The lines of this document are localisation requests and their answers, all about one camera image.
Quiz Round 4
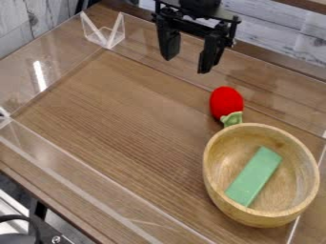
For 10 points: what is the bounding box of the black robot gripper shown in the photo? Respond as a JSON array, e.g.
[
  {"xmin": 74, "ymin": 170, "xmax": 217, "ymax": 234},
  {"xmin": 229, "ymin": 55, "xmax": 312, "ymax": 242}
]
[{"xmin": 152, "ymin": 0, "xmax": 241, "ymax": 73}]

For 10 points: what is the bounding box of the red plush strawberry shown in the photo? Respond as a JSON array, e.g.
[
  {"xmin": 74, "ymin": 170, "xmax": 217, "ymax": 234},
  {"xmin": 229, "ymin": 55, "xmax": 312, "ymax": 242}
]
[{"xmin": 208, "ymin": 86, "xmax": 244, "ymax": 127}]

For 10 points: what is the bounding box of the wooden bowl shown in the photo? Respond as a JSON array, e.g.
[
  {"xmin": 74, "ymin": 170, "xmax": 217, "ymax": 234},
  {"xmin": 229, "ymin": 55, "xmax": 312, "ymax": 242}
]
[{"xmin": 203, "ymin": 123, "xmax": 319, "ymax": 228}]

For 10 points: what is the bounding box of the green rectangular block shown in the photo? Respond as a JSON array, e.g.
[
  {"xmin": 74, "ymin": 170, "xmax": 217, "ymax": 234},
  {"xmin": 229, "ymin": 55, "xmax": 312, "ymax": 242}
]
[{"xmin": 225, "ymin": 147, "xmax": 283, "ymax": 207}]

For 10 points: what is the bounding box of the clear acrylic corner bracket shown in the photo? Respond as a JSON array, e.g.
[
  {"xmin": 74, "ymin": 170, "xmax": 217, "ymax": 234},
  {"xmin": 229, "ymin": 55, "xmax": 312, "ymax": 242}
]
[{"xmin": 80, "ymin": 12, "xmax": 124, "ymax": 50}]

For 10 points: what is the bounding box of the clear acrylic tray wall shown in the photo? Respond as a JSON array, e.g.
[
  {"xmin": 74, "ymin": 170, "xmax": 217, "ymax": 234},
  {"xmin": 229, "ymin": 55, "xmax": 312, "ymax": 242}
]
[{"xmin": 0, "ymin": 7, "xmax": 326, "ymax": 244}]

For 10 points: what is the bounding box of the black table leg bracket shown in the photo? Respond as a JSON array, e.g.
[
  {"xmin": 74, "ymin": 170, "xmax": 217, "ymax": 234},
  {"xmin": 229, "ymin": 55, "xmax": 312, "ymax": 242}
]
[{"xmin": 26, "ymin": 197, "xmax": 86, "ymax": 244}]

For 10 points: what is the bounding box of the black cable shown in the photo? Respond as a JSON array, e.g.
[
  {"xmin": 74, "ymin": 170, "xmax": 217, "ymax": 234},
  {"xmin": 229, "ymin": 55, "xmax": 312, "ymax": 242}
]
[{"xmin": 0, "ymin": 213, "xmax": 42, "ymax": 244}]

